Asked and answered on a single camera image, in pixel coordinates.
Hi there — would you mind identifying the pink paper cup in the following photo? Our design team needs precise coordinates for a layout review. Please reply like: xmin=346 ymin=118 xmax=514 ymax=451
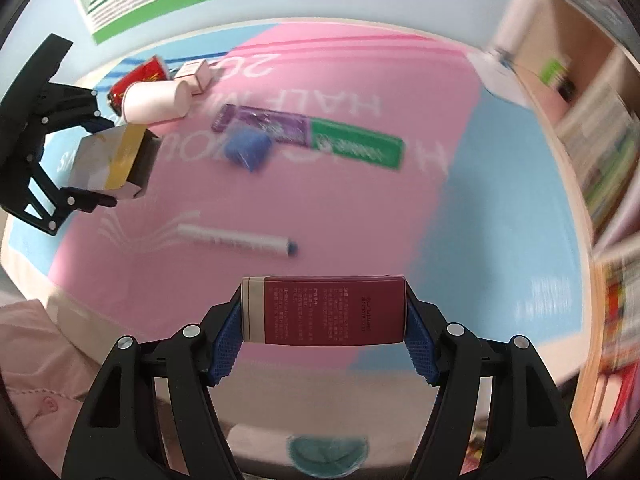
xmin=122 ymin=80 xmax=192 ymax=126

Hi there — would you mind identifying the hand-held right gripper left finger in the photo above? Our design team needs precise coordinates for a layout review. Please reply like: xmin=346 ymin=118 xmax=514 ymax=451
xmin=62 ymin=282 xmax=246 ymax=480

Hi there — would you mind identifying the silver and yellow box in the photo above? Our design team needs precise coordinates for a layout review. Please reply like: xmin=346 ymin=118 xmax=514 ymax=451
xmin=67 ymin=124 xmax=161 ymax=200

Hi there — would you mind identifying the purple snack packet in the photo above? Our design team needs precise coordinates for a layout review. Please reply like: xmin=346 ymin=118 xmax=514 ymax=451
xmin=210 ymin=104 xmax=312 ymax=148

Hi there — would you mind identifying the dark red box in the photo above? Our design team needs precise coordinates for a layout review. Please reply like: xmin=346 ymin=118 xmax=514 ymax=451
xmin=241 ymin=275 xmax=407 ymax=346

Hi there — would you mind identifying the green box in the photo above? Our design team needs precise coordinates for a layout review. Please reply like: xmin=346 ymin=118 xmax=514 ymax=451
xmin=302 ymin=117 xmax=405 ymax=171

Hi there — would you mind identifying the bookshelf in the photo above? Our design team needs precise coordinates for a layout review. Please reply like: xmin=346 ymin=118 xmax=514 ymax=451
xmin=492 ymin=0 xmax=640 ymax=376

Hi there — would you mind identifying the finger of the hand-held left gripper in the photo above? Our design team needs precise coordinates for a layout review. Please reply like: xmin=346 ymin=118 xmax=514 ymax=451
xmin=35 ymin=85 xmax=116 ymax=133
xmin=12 ymin=157 xmax=118 ymax=236

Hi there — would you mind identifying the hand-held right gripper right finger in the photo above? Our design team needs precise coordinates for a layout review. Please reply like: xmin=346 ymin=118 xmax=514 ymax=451
xmin=404 ymin=284 xmax=588 ymax=480

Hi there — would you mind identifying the white marker pen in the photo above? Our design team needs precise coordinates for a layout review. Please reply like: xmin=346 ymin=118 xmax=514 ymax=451
xmin=177 ymin=224 xmax=299 ymax=260

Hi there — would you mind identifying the small pink box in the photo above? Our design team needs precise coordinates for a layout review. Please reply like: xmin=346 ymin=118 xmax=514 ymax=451
xmin=173 ymin=59 xmax=213 ymax=96

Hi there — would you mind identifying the red drink can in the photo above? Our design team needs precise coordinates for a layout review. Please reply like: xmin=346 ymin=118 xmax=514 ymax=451
xmin=109 ymin=56 xmax=171 ymax=113

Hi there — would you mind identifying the pink clothing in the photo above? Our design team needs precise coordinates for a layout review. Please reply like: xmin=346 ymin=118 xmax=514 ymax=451
xmin=0 ymin=300 xmax=166 ymax=480

